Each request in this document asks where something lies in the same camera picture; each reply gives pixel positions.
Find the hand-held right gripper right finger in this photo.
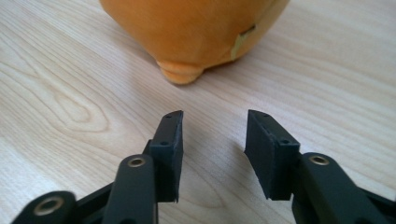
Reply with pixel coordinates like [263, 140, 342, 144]
[244, 109, 302, 202]

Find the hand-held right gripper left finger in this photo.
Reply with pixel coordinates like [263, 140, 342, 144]
[142, 109, 184, 203]

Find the orange plush toy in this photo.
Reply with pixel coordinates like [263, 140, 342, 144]
[98, 0, 291, 86]

